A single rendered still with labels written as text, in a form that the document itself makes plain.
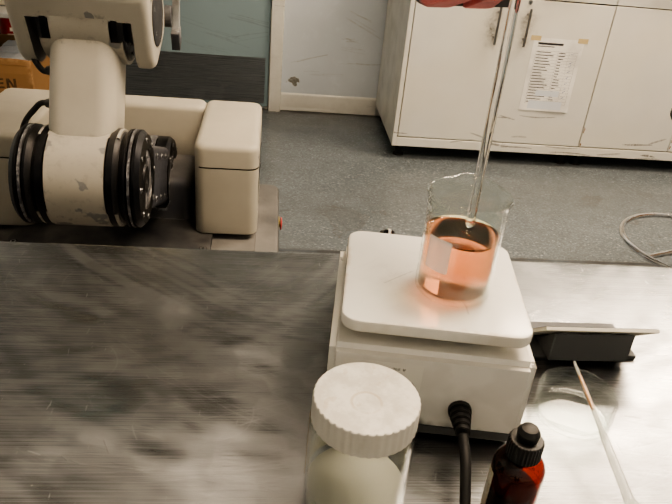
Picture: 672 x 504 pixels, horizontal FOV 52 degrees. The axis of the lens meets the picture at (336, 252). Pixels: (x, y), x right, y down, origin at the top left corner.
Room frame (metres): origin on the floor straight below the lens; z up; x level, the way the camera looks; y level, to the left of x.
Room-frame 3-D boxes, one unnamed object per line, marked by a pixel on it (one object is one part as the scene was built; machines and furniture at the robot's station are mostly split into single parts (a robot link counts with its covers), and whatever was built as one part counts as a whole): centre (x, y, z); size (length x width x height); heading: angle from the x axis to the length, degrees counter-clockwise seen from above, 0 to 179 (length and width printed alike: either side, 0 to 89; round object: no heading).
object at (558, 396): (0.38, -0.18, 0.76); 0.06 x 0.06 x 0.02
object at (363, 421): (0.28, -0.02, 0.79); 0.06 x 0.06 x 0.08
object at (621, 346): (0.46, -0.20, 0.77); 0.09 x 0.06 x 0.04; 97
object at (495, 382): (0.43, -0.07, 0.79); 0.22 x 0.13 x 0.08; 179
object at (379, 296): (0.40, -0.07, 0.83); 0.12 x 0.12 x 0.01; 89
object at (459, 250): (0.39, -0.08, 0.87); 0.06 x 0.05 x 0.08; 167
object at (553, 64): (2.84, -0.81, 0.40); 0.24 x 0.01 x 0.30; 97
